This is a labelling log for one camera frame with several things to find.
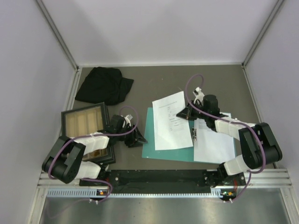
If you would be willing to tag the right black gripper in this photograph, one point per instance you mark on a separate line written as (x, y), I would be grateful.
(187, 113)

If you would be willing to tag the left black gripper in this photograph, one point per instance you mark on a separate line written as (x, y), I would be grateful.
(135, 137)

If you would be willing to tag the metal folder clip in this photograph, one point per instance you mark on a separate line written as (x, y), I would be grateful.
(194, 134)

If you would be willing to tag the white printed paper sheet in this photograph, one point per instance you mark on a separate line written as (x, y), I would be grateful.
(210, 146)

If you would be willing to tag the teal plastic file folder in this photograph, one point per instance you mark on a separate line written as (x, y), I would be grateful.
(149, 152)

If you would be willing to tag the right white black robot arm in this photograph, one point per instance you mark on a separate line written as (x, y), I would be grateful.
(236, 147)

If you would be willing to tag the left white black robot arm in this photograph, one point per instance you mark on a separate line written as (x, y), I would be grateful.
(65, 160)

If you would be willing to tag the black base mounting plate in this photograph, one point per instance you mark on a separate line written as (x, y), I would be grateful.
(198, 177)

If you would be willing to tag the black framed display box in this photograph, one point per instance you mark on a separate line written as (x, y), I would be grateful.
(87, 120)

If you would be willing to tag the black cloth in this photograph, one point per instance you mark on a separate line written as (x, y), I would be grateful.
(104, 85)

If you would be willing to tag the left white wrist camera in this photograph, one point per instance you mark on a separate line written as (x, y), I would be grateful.
(128, 119)

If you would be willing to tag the aluminium frame rail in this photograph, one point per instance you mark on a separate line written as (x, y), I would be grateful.
(56, 33)

